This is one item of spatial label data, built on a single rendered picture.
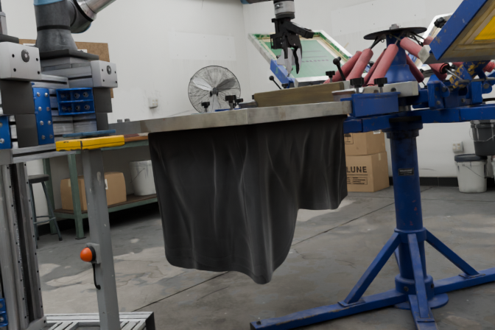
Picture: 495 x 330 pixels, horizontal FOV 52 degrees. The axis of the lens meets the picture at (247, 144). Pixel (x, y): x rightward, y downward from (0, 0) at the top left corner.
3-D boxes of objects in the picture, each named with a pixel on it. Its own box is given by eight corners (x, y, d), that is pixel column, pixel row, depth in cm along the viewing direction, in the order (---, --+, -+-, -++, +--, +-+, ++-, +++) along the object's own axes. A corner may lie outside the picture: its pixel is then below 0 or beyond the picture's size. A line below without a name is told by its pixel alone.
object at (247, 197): (266, 287, 134) (250, 124, 132) (158, 266, 164) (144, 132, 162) (273, 283, 136) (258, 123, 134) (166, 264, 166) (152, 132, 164)
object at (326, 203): (271, 282, 136) (256, 124, 133) (261, 281, 138) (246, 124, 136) (358, 241, 170) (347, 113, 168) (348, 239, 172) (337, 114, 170)
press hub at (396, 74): (439, 320, 226) (416, 12, 218) (360, 304, 252) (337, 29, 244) (469, 292, 255) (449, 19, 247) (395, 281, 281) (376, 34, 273)
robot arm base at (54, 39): (25, 55, 180) (22, 27, 180) (49, 60, 195) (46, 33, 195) (64, 50, 178) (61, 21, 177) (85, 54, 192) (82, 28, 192)
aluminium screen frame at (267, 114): (248, 124, 121) (247, 108, 121) (109, 135, 160) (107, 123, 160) (396, 108, 179) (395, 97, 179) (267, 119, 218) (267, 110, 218)
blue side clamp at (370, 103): (355, 116, 156) (353, 93, 156) (341, 118, 159) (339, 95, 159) (398, 111, 178) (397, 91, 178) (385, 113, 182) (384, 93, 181)
